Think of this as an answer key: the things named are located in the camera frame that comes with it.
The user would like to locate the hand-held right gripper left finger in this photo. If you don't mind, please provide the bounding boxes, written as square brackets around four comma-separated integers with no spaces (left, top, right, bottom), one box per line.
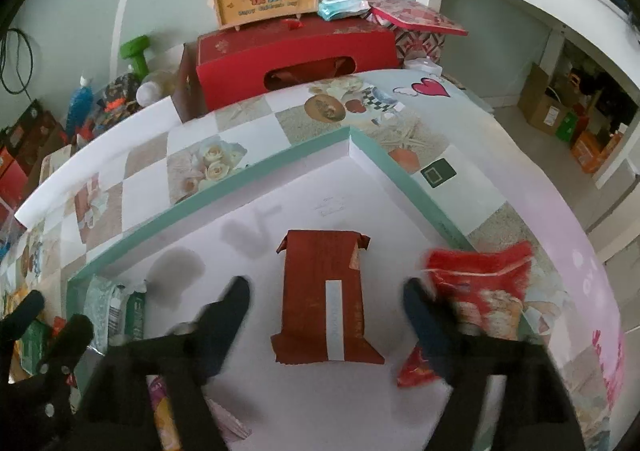
[75,276,251,451]

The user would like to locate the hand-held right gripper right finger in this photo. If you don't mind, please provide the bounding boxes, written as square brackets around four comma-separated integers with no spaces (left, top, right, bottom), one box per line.
[402,278,586,451]

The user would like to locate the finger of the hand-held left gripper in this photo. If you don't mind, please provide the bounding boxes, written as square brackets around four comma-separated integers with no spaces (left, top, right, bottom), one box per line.
[0,290,46,357]
[37,315,96,382]

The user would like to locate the red snack bag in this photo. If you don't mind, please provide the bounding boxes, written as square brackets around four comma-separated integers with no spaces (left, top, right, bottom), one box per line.
[397,241,533,389]

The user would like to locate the dark red snack packet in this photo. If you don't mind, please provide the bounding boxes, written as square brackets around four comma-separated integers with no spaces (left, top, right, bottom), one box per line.
[270,229,386,365]

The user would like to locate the white tray with teal rim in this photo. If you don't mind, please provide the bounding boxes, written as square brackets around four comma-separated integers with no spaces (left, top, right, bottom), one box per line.
[67,126,551,451]

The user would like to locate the green and white snack packet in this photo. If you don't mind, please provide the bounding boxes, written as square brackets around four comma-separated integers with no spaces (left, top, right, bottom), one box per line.
[82,276,147,356]

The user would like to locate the pink and yellow snack packet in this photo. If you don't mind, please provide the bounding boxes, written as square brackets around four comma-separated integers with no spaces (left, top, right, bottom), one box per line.
[147,375,251,451]

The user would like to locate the stack of red brown boxes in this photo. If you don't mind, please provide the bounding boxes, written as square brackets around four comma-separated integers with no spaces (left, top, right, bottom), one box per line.
[0,100,68,232]

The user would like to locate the printed tablecloth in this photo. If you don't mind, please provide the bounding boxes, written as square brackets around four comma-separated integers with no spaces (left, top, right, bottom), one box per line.
[0,68,627,451]

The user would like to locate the blue bottle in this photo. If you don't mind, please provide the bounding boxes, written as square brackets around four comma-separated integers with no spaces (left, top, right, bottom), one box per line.
[65,76,97,143]

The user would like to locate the dark patterned bag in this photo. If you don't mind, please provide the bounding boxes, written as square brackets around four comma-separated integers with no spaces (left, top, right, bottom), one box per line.
[87,74,142,137]

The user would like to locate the white round bottle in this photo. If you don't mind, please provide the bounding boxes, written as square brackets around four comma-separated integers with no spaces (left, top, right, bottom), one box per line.
[136,71,177,107]

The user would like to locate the green box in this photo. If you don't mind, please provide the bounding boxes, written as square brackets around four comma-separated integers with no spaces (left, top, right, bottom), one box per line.
[556,111,581,143]

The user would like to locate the brown cardboard box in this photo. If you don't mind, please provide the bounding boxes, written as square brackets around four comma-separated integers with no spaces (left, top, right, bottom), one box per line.
[517,62,576,135]

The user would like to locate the large red gift box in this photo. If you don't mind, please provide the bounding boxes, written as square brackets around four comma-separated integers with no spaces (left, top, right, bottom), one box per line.
[172,14,401,123]

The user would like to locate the red patterned box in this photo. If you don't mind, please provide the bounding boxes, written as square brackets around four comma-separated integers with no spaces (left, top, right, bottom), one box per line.
[394,26,447,64]

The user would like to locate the green dumbbell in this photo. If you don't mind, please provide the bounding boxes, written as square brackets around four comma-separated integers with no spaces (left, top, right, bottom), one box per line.
[120,35,152,80]

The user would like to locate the red patterned box lid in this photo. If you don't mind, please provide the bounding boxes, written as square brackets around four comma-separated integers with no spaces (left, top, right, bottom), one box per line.
[367,0,469,37]

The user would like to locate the light blue wet wipes pack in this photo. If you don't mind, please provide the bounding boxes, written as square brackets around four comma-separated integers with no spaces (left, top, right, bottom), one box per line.
[318,0,372,22]

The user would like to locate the black cable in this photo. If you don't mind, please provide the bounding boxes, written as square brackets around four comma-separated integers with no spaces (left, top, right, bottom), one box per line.
[0,28,34,95]

